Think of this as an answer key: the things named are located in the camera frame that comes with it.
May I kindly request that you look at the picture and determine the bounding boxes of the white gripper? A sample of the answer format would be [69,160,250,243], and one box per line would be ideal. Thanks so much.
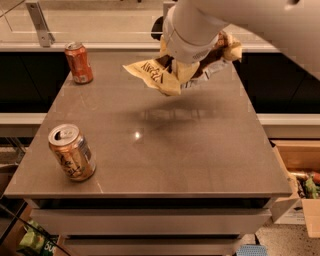
[163,6,219,84]

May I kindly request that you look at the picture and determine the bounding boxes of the gold orange tea can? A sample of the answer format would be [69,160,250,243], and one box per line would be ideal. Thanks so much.
[48,124,96,181]

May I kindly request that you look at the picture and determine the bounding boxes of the cardboard box with items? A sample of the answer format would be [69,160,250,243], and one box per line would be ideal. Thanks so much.
[271,140,320,238]

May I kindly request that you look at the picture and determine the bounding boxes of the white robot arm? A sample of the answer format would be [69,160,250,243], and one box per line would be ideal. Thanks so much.
[163,0,320,79]

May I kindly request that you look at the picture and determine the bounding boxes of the green snack packages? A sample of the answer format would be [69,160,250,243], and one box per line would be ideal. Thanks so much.
[17,220,57,256]

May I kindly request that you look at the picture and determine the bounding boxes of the brown and yellow chip bag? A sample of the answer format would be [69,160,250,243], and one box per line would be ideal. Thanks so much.
[124,31,242,96]

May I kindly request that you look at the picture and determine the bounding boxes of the red soda can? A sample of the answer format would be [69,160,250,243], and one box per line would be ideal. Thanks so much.
[64,42,93,84]

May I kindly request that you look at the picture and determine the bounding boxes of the black office chair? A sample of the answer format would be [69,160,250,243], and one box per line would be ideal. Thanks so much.
[151,17,163,40]

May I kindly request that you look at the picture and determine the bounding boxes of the metal railing bracket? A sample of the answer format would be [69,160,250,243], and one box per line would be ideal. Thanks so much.
[163,0,176,17]
[25,0,55,47]

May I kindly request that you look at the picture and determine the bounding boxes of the middle metal railing bracket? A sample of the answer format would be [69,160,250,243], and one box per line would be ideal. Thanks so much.
[163,0,176,17]

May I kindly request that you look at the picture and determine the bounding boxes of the grey drawer cabinet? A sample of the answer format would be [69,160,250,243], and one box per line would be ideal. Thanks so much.
[31,208,271,256]

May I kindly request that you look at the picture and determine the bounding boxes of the left metal railing bracket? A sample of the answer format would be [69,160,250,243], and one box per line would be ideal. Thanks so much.
[25,0,55,47]

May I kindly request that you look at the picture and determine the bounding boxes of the blue perforated basket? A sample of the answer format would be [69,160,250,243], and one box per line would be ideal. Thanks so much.
[236,245,268,256]

